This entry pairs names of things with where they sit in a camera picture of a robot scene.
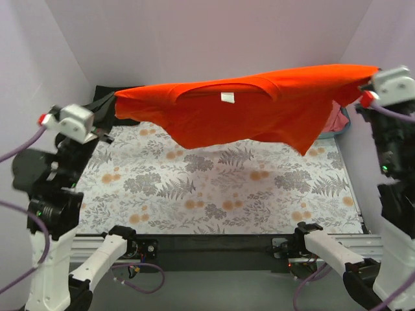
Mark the orange t-shirt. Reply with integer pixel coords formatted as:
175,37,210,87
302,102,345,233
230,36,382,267
115,64,378,154

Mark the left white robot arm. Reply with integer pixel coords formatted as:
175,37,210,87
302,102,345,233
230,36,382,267
12,94,138,310

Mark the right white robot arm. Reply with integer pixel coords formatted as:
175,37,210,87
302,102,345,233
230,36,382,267
293,102,414,310

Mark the folded black t-shirt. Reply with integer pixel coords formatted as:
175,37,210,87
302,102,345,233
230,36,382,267
93,85,141,127

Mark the floral table mat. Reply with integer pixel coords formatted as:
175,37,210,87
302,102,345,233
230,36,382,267
78,123,362,234

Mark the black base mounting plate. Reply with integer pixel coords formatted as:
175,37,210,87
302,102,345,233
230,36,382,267
123,234,306,273

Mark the teal laundry basket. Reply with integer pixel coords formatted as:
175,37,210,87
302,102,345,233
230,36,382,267
316,106,351,140

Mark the pink t-shirt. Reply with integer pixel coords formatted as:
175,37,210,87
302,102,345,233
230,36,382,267
321,101,350,135

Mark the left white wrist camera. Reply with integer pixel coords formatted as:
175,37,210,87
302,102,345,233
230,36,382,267
38,104,97,144

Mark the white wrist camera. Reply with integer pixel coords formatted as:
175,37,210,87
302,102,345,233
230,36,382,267
360,65,414,108
38,104,97,144

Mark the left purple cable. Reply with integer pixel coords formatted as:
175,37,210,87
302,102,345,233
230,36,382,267
0,124,165,295

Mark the aluminium rail frame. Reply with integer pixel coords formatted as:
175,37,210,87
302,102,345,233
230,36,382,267
71,234,383,262

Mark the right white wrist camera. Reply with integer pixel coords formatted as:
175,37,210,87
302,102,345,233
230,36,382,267
360,65,414,108

